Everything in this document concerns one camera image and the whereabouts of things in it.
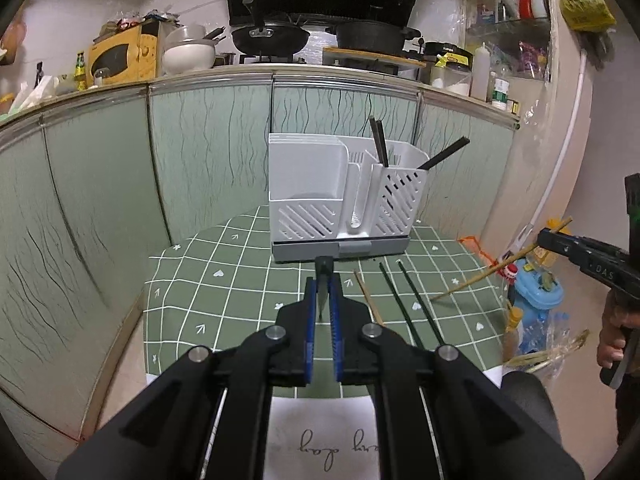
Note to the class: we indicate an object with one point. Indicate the clear plastic covered shelf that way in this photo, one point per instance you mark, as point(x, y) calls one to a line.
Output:
point(505, 40)

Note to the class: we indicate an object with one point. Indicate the green glass bottle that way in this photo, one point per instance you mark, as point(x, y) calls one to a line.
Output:
point(81, 75)

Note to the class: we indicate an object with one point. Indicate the light wooden chopstick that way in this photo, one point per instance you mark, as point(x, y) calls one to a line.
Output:
point(480, 275)

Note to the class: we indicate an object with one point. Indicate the blue plastic container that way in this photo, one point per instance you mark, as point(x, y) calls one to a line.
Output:
point(537, 292)

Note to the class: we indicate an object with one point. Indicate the white clamp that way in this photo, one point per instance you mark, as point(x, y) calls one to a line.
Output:
point(515, 245)

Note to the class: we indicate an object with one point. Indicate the black wok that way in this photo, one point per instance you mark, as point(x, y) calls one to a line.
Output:
point(270, 37)

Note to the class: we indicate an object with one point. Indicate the brown wooden chopstick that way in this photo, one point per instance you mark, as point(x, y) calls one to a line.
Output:
point(367, 296)

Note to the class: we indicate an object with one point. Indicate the white plastic packet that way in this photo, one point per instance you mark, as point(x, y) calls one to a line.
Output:
point(32, 95)

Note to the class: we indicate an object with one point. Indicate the black cast iron pot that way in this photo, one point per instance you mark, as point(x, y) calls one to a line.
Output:
point(367, 35)

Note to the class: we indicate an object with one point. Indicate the black chopstick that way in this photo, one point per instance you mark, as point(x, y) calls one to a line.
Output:
point(451, 150)
point(400, 302)
point(384, 147)
point(442, 154)
point(376, 140)
point(324, 265)
point(417, 300)

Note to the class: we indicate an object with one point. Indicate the dark oil bottle red cap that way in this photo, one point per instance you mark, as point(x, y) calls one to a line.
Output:
point(510, 272)

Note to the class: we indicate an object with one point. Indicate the person's right leg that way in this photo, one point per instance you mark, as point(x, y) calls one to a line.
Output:
point(530, 410)

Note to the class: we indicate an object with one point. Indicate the clear plastic water bottles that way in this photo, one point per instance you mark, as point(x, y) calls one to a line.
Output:
point(542, 330)

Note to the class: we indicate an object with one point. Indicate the white utensil holder grey base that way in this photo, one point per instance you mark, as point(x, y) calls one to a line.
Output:
point(305, 170)

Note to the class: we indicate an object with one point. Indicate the white squeeze bottle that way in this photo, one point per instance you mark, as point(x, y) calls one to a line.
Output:
point(479, 75)

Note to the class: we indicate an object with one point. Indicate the wooden board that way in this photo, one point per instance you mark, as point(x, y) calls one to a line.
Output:
point(360, 52)

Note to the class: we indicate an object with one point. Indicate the yellow oil bottle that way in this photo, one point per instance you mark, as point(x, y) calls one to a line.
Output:
point(512, 330)

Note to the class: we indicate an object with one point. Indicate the white pot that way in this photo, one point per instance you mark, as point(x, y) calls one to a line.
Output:
point(187, 57)

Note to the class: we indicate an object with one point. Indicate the white pipe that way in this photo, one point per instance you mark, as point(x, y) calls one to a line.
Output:
point(575, 110)

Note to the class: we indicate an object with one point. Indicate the white bottle green label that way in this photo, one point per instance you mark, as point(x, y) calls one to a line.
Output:
point(500, 95)

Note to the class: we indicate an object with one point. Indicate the dark sauce bottle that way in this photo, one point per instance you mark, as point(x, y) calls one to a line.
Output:
point(39, 74)

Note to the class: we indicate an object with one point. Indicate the person's right hand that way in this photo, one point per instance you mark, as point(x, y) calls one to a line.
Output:
point(611, 335)

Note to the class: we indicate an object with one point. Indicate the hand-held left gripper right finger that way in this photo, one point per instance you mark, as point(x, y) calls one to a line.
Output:
point(336, 340)

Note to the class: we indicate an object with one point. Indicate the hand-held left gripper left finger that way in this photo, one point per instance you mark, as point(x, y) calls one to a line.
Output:
point(311, 330)

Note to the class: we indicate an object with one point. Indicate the clear jar yellow lid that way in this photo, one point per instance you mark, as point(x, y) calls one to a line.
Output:
point(542, 259)

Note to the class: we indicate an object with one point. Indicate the yellow microwave oven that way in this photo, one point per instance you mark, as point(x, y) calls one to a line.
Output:
point(120, 57)

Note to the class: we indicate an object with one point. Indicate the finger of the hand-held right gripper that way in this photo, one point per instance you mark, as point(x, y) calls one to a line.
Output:
point(555, 242)

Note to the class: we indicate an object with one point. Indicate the yellow hanging bag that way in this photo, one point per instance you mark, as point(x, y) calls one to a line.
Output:
point(585, 5)

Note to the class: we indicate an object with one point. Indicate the green checked tablecloth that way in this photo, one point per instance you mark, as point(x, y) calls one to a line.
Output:
point(225, 300)

